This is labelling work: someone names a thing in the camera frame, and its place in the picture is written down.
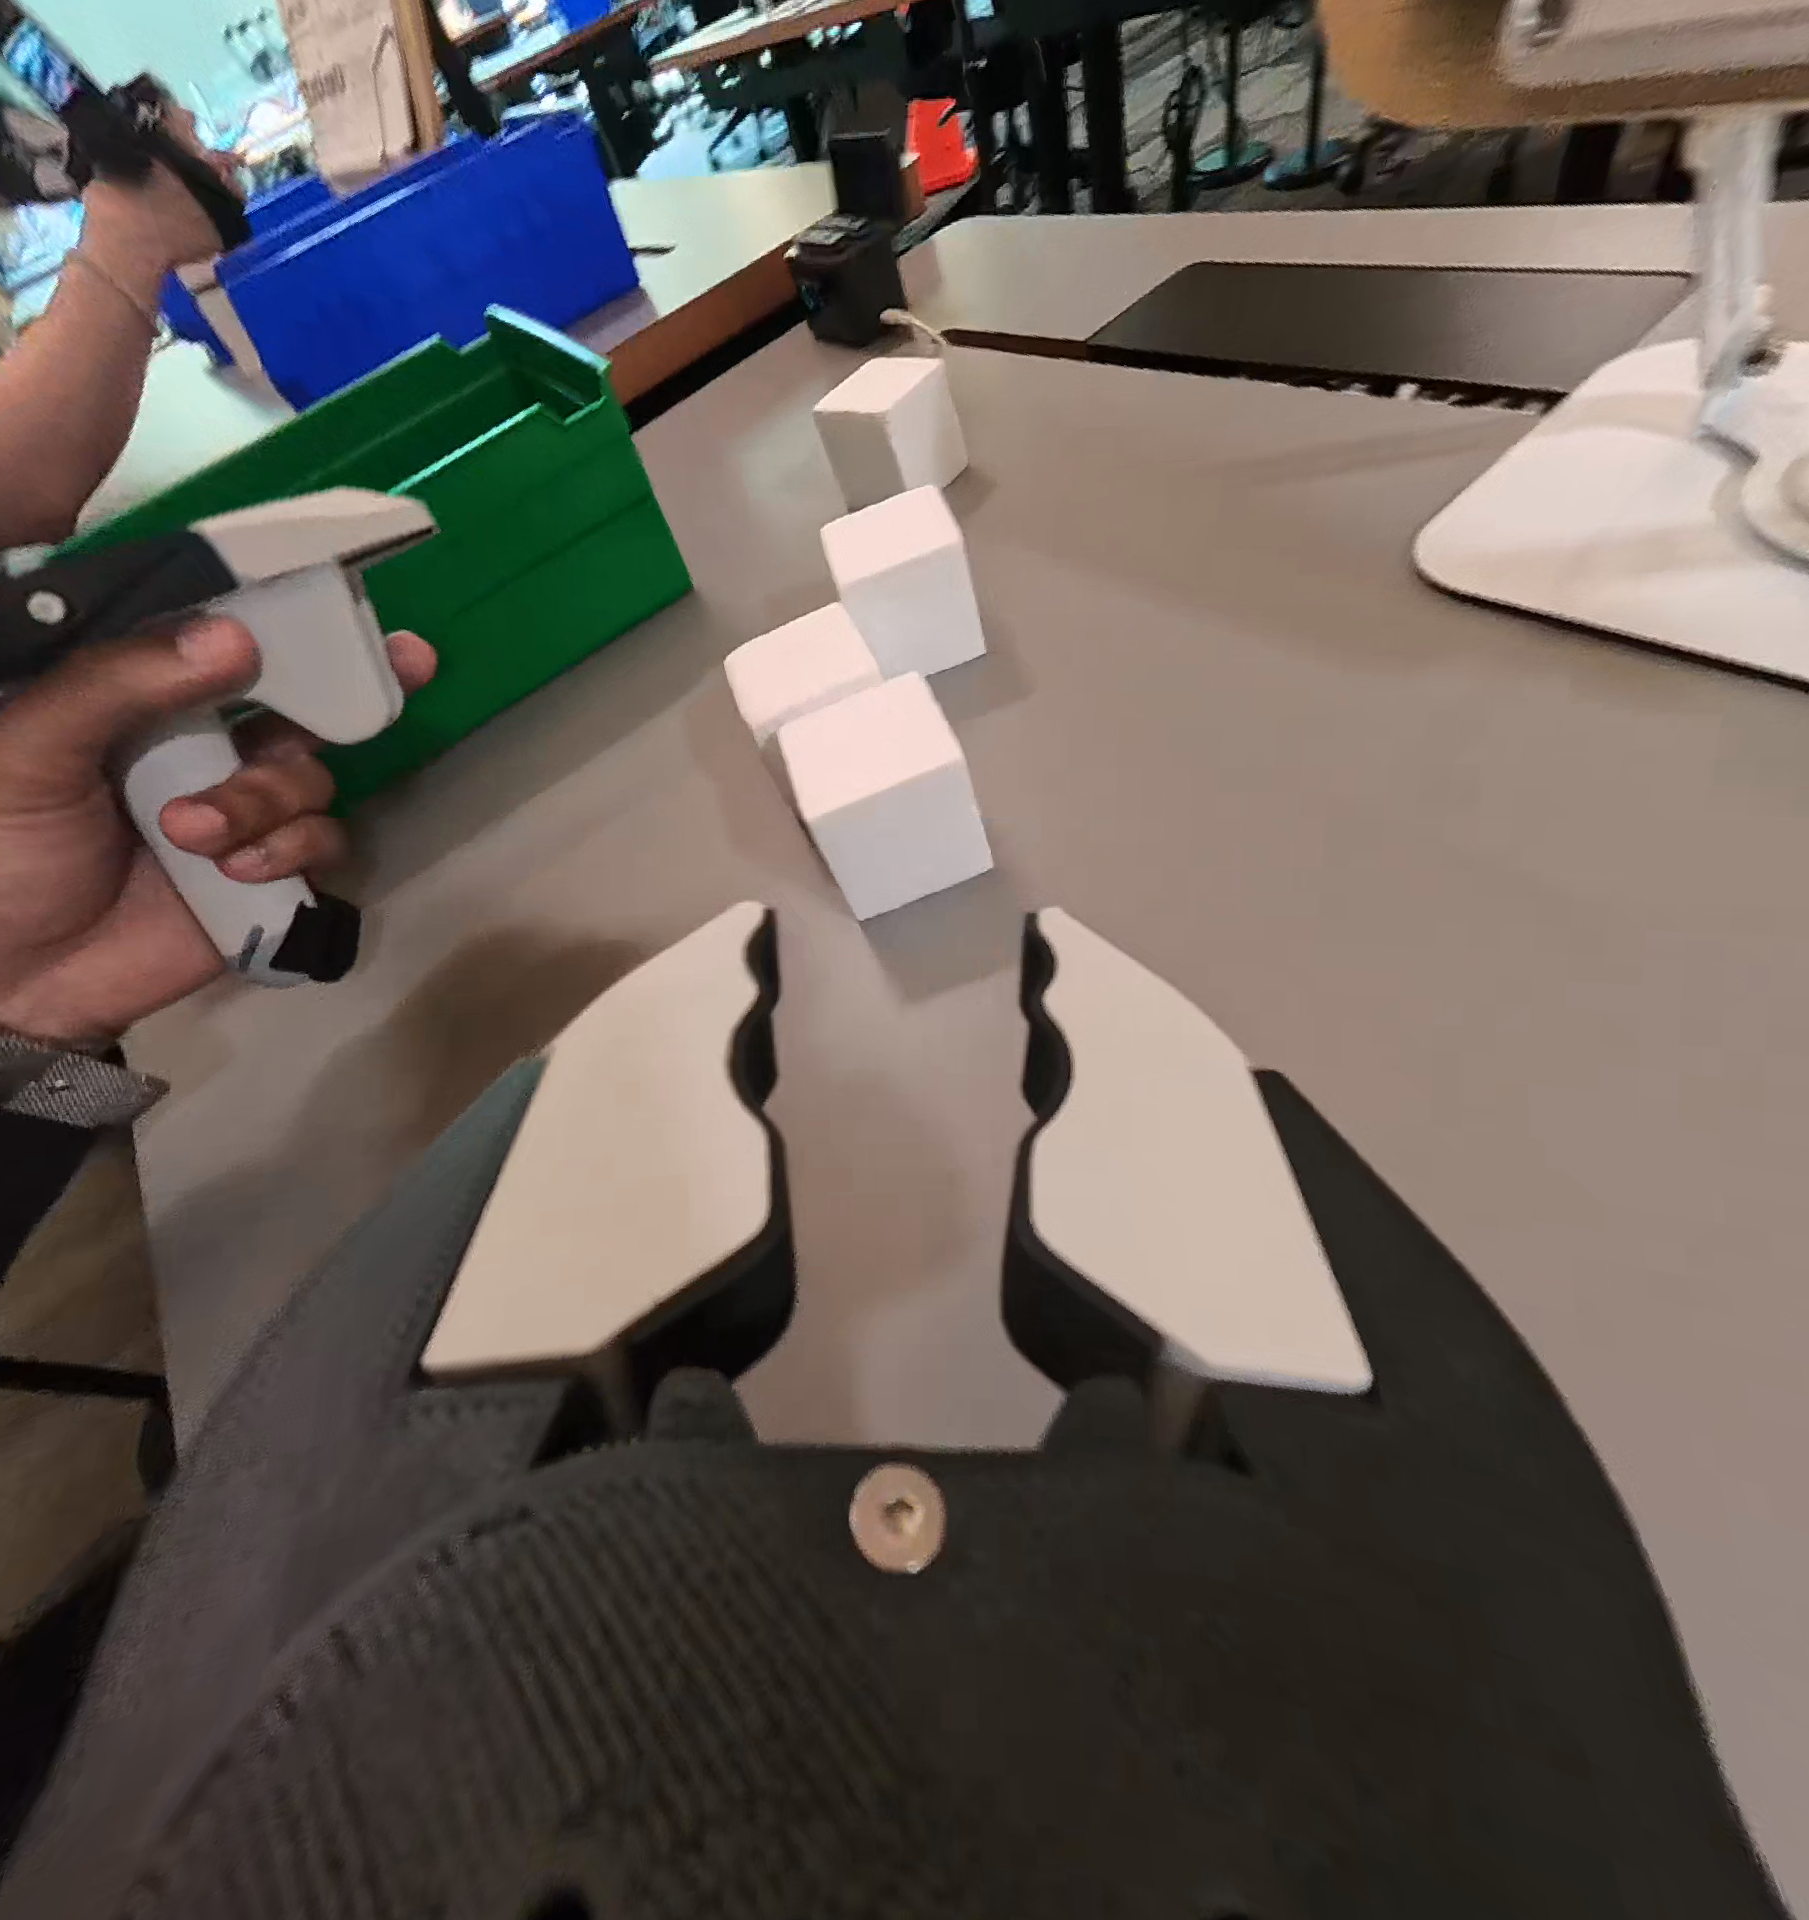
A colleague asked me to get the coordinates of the black battery charger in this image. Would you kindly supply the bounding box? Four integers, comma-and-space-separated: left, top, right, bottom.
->
783, 214, 909, 351

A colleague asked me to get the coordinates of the person's left hand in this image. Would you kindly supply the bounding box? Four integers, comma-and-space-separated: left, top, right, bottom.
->
0, 616, 443, 1041

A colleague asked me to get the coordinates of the black strapped device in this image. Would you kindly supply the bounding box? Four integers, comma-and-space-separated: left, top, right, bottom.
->
0, 68, 252, 248

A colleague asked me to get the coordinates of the wooden document stand white base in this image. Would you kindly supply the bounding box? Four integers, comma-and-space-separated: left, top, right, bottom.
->
1316, 0, 1809, 703

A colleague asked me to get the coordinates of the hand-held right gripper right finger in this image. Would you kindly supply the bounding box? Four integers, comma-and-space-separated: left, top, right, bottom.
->
1001, 906, 1377, 1449

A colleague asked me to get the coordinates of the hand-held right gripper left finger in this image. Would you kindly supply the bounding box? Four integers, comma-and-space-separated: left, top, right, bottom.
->
419, 902, 800, 1428

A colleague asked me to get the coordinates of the white foam cube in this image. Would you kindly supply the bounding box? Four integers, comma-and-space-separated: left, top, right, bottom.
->
776, 669, 997, 923
722, 600, 887, 748
819, 485, 990, 683
811, 355, 972, 515

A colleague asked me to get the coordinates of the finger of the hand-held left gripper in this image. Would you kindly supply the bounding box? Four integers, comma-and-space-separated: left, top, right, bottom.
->
189, 485, 443, 746

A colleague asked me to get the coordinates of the grey desk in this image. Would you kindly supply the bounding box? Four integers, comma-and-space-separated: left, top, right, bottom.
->
131, 203, 1809, 1920

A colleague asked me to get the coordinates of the green plastic bin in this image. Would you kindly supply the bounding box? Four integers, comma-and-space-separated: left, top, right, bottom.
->
57, 304, 697, 819

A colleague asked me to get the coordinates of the blue plastic bin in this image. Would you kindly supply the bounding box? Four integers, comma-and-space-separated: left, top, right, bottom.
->
219, 113, 647, 418
150, 255, 248, 373

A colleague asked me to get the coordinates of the wooden board with paper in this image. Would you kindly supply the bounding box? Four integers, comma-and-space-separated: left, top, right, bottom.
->
280, 0, 450, 192

